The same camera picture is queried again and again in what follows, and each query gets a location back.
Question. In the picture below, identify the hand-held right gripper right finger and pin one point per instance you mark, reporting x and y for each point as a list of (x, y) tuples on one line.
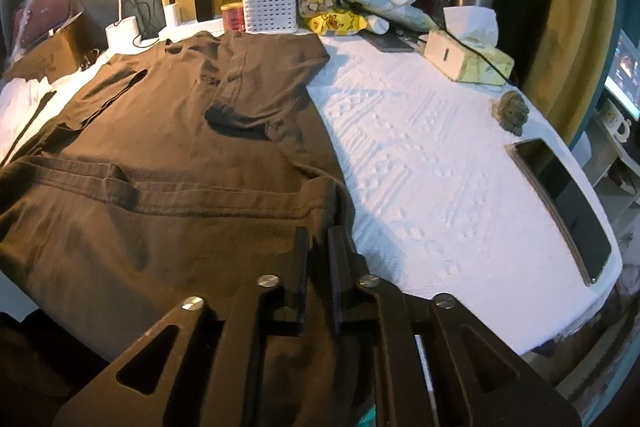
[(336, 272)]

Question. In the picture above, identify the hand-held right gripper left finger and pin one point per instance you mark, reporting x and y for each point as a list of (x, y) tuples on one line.
[(297, 267)]

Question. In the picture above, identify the brown printed t-shirt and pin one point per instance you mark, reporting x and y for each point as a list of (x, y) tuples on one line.
[(175, 157)]

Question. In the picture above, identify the dark flat phone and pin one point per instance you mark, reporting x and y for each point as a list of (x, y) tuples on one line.
[(387, 42)]

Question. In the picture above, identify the olive crumpled cloth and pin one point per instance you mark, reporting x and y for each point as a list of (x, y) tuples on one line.
[(510, 112)]

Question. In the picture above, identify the black phone brown case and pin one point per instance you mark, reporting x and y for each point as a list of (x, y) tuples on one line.
[(565, 207)]

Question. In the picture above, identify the yellow snack packet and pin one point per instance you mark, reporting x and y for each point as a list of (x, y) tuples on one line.
[(335, 24)]

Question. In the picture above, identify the yellow-green tissue pack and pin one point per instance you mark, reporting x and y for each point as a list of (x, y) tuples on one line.
[(470, 64)]

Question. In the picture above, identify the white tube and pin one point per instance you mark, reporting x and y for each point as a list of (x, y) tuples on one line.
[(377, 24)]

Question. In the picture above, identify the red can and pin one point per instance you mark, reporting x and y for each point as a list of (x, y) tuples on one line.
[(233, 18)]

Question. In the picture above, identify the white power strip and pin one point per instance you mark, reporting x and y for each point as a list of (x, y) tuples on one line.
[(190, 28)]

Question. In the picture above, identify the white perforated basket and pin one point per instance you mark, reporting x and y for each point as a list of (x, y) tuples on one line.
[(267, 4)]

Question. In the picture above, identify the wet wipes packet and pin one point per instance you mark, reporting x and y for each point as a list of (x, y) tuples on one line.
[(400, 12)]

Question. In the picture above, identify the black power adapter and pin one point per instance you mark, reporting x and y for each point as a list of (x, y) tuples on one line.
[(204, 7)]

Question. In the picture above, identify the white charger plug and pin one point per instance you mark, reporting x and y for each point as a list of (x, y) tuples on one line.
[(172, 14)]

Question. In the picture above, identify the white side desk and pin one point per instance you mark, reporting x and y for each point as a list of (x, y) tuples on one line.
[(615, 167)]

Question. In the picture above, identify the white mug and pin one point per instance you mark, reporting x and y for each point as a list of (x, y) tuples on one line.
[(612, 119)]

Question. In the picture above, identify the white cloth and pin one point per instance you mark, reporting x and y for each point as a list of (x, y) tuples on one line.
[(17, 107)]

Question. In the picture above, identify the cardboard box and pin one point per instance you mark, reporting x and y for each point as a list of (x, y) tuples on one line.
[(50, 52)]

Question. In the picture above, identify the yellow curtain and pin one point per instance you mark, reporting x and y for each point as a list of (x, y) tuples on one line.
[(565, 32)]

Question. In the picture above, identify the computer monitor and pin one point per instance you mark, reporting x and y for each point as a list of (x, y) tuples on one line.
[(625, 77)]

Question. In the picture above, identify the plastic-wrapped tablet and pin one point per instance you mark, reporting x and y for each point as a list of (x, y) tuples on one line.
[(45, 12)]

